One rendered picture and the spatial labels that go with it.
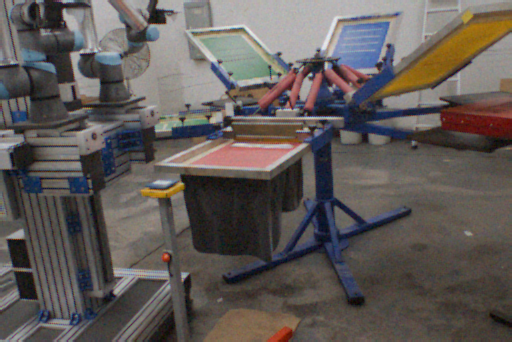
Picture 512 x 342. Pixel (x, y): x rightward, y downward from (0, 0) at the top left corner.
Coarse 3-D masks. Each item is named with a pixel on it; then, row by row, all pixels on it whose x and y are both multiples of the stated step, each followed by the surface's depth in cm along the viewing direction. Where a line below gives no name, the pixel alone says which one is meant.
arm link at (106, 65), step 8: (96, 56) 250; (104, 56) 249; (112, 56) 250; (96, 64) 252; (104, 64) 249; (112, 64) 250; (120, 64) 254; (96, 72) 254; (104, 72) 250; (112, 72) 251; (120, 72) 254; (104, 80) 252; (112, 80) 252
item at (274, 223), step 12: (288, 168) 247; (300, 168) 262; (276, 180) 235; (288, 180) 249; (300, 180) 264; (276, 192) 238; (288, 192) 251; (300, 192) 267; (276, 204) 238; (288, 204) 252; (276, 216) 239; (276, 228) 240; (276, 240) 242
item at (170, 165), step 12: (204, 144) 268; (216, 144) 278; (180, 156) 249; (192, 156) 258; (288, 156) 230; (300, 156) 240; (156, 168) 236; (168, 168) 233; (180, 168) 230; (192, 168) 227; (204, 168) 224; (216, 168) 222; (228, 168) 219; (240, 168) 218; (252, 168) 216; (264, 168) 215; (276, 168) 217
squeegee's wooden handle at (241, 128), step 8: (232, 128) 281; (240, 128) 279; (248, 128) 277; (256, 128) 275; (264, 128) 273; (272, 128) 271; (280, 128) 269; (288, 128) 267; (296, 128) 265; (296, 136) 266
